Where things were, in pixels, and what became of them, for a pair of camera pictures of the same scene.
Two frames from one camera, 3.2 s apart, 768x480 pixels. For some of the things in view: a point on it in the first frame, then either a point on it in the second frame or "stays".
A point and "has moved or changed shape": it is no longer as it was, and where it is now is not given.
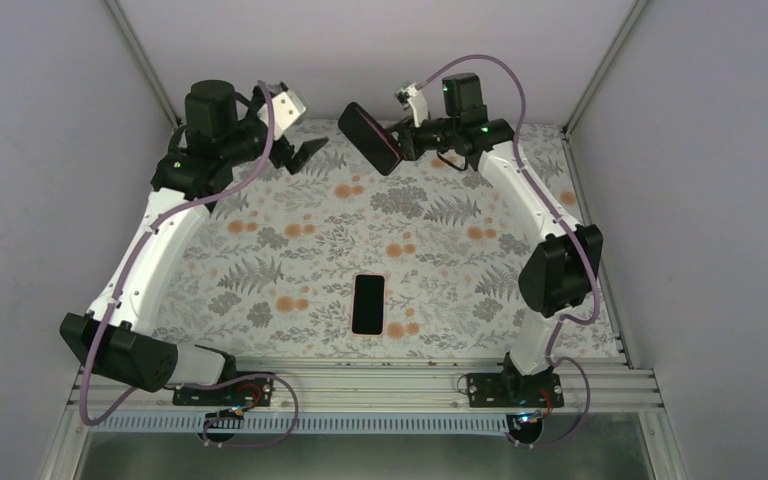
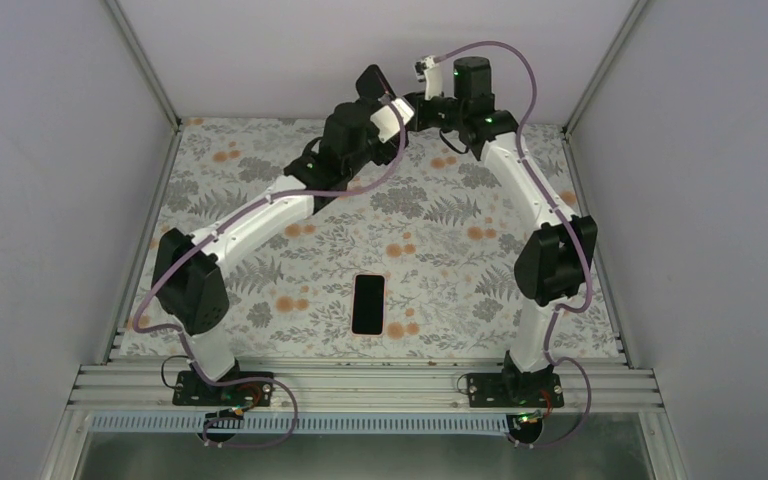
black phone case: [363, 131] has moved or changed shape
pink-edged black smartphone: [368, 307] stays
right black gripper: [408, 143] to [417, 102]
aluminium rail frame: [377, 386] stays
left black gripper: [283, 157] to [389, 150]
